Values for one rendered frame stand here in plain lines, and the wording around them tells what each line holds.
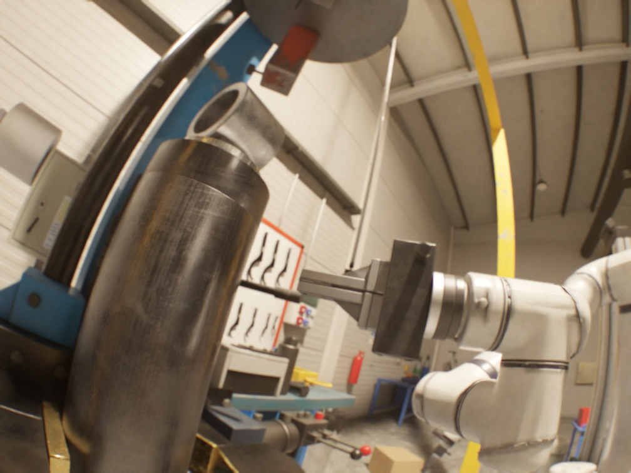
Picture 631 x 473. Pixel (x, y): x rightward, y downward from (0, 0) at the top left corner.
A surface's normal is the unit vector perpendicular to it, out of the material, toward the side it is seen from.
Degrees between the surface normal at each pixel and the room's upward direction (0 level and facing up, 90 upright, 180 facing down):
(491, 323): 114
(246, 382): 90
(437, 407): 95
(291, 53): 90
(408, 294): 90
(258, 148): 121
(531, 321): 103
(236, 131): 127
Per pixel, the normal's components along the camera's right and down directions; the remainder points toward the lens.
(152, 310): 0.43, -0.22
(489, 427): -0.98, -0.18
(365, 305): -0.23, -0.41
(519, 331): -0.36, 0.14
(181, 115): 0.79, -0.02
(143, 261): 0.18, -0.31
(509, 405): -0.90, -0.35
